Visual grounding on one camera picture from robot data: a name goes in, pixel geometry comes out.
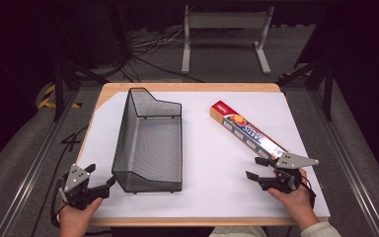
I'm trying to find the black metal stand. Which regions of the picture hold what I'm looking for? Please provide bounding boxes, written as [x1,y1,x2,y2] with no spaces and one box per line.
[276,58,336,121]
[49,57,111,122]

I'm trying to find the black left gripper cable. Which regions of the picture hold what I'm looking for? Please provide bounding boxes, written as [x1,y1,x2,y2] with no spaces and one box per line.
[49,177,67,229]

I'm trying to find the white table mat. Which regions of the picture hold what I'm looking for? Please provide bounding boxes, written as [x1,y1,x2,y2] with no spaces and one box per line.
[77,91,331,219]

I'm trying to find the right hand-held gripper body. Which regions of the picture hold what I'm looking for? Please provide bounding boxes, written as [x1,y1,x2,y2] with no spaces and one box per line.
[265,152,320,195]

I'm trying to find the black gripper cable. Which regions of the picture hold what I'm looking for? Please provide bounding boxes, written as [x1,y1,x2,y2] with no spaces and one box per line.
[49,177,67,229]
[297,175,317,209]

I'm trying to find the yellow black hazard tape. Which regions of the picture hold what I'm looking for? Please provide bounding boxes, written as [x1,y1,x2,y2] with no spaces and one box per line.
[37,83,82,110]

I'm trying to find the person's light trousers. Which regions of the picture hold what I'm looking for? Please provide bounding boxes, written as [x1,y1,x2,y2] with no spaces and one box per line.
[208,225,268,237]

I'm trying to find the aluminium floor rail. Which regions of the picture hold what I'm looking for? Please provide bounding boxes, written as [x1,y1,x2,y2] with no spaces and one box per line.
[0,89,81,237]
[308,90,379,237]

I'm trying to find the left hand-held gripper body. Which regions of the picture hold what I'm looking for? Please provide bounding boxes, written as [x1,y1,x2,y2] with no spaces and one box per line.
[58,163,97,211]

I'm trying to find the long plastic wrap box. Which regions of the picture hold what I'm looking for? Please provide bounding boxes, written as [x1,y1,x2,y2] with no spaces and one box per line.
[209,100,289,161]

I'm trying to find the black wire mesh basket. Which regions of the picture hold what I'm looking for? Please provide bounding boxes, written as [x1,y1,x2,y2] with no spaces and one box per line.
[111,87,184,195]

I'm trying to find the grey metal stand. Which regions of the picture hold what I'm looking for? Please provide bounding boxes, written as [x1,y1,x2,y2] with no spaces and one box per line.
[181,5,275,76]

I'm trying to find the bundle of floor cables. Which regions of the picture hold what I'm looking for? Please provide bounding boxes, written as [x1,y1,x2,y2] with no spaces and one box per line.
[112,27,205,84]

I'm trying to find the person's left hand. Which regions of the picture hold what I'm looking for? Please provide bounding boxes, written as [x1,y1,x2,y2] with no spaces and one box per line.
[57,197,104,237]

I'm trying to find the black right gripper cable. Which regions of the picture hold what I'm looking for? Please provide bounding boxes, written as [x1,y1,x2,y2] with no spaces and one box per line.
[297,175,317,209]

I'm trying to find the person's right hand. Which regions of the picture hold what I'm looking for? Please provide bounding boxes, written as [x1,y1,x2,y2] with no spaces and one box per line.
[266,167,320,231]

